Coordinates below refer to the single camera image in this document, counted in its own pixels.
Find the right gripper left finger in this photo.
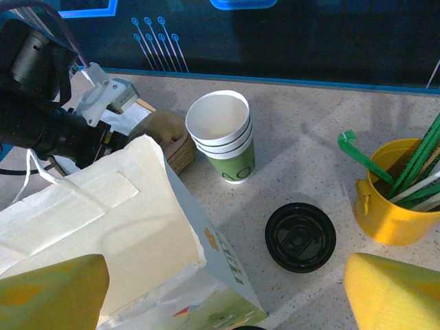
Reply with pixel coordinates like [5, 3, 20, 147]
[0, 253, 111, 330]

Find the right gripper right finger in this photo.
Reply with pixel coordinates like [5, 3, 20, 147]
[343, 252, 440, 330]

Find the floral print paper bag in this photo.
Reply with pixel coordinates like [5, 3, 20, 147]
[0, 134, 270, 330]

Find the yellow straw holder cup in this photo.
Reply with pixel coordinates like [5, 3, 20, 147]
[354, 137, 440, 247]

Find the green and white wrapped straw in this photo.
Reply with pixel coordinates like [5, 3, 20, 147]
[395, 187, 440, 210]

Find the brown pulp cup carrier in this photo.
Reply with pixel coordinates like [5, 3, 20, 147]
[132, 110, 199, 175]

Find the green white paper cup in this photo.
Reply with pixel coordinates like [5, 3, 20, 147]
[184, 89, 251, 147]
[190, 129, 254, 156]
[195, 135, 257, 186]

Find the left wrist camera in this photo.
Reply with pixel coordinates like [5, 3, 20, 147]
[74, 61, 140, 128]

